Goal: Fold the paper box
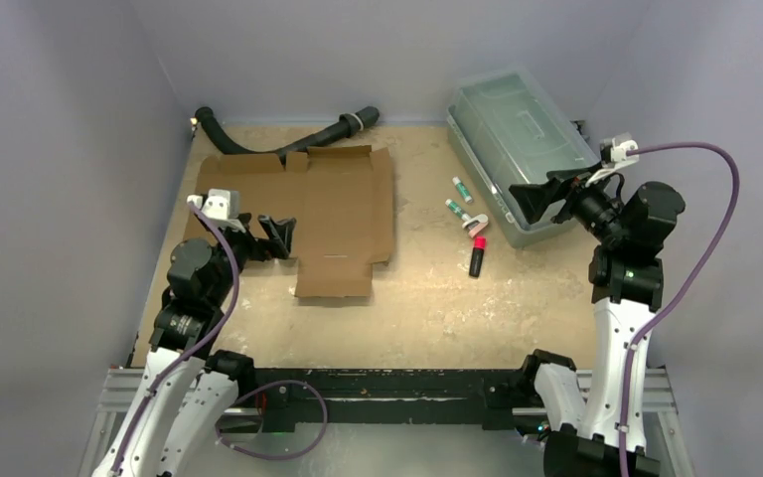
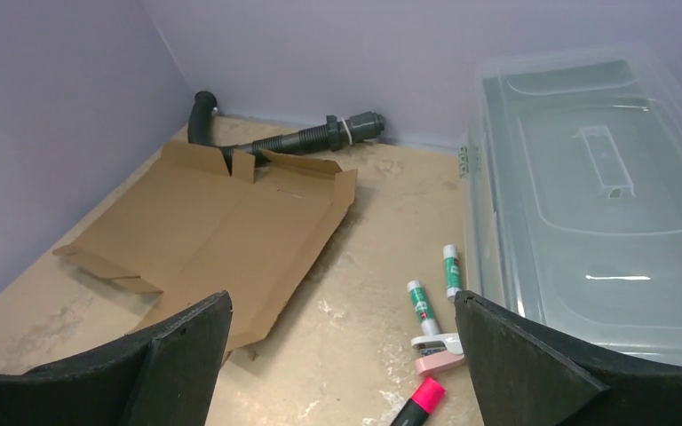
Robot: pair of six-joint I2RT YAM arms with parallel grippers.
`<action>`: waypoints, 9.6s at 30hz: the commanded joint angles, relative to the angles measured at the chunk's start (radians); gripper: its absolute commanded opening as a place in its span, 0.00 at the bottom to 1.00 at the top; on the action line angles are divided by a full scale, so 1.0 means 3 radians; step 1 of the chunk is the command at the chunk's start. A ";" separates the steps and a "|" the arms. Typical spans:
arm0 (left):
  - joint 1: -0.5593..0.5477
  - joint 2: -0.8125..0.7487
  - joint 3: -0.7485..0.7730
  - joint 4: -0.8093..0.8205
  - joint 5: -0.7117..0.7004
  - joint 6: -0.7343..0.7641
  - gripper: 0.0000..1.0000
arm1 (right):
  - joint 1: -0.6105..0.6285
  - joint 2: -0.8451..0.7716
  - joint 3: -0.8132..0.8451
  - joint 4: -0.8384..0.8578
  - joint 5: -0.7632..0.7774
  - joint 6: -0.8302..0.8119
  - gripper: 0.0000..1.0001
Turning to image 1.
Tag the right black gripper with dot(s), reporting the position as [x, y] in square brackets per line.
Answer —
[567, 200]

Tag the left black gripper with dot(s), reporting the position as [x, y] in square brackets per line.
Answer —
[278, 232]

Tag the brown cardboard box sheet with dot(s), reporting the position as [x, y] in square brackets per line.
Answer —
[342, 199]

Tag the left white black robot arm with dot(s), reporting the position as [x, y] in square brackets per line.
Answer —
[185, 385]

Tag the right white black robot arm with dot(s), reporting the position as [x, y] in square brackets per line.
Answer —
[602, 433]

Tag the clear plastic storage bin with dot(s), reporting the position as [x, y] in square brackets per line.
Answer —
[506, 130]

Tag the pink white clip tool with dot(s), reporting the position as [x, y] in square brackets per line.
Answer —
[473, 225]

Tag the green white tube upper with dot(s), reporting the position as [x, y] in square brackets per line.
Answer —
[462, 190]

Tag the green white tube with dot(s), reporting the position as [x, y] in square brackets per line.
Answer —
[462, 190]
[457, 210]

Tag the green white tube lower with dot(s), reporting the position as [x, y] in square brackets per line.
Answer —
[457, 210]

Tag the black red marker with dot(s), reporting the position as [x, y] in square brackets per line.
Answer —
[477, 257]

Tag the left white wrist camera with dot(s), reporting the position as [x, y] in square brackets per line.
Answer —
[221, 207]

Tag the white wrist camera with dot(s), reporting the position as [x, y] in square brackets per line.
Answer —
[221, 207]
[617, 153]

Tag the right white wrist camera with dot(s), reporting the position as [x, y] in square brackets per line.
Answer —
[617, 153]

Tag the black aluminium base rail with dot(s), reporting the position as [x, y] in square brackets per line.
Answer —
[493, 399]

